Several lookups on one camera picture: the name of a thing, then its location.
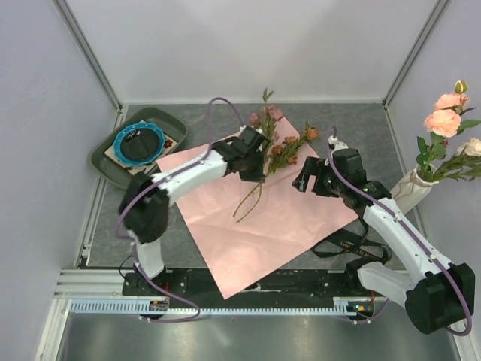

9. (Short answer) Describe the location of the aluminium front rail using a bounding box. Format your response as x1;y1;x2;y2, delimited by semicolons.
56;269;373;299

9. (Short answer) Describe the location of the right aluminium frame post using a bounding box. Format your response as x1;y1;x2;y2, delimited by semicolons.
382;0;451;110

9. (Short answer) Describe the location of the left aluminium frame post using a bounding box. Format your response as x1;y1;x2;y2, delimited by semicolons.
53;0;123;112

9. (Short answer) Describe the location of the white ceramic vase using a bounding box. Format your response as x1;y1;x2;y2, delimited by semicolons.
391;165;439;214

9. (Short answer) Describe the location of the aluminium frame post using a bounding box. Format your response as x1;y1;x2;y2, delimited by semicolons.
53;0;123;112
382;0;451;110

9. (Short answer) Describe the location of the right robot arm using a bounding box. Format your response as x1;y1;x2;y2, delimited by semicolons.
292;148;475;336

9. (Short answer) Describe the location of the dark green tray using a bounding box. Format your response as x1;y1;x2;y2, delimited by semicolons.
91;107;187;189

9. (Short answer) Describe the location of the blue rimmed black plate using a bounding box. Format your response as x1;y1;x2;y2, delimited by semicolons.
113;121;166;167

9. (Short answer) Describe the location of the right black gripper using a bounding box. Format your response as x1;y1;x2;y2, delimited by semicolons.
292;156;347;198

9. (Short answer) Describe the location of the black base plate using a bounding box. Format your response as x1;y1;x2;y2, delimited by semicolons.
122;267;377;310

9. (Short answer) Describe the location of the purple flower bouquet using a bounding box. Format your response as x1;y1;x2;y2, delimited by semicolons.
156;112;368;301

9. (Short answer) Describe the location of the black ribbon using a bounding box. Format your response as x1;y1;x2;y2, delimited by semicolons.
310;220;392;265

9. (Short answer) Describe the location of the orange dried flower spray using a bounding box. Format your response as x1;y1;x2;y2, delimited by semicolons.
232;118;320;223

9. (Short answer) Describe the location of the cream rosebud spray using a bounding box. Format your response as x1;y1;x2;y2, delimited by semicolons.
428;138;480;183

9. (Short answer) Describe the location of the light blue cable duct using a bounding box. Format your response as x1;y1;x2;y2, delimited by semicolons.
70;299;357;317

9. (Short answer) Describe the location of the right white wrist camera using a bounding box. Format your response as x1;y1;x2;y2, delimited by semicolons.
328;135;349;153

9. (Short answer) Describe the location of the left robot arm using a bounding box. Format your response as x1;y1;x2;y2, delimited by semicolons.
116;126;268;296

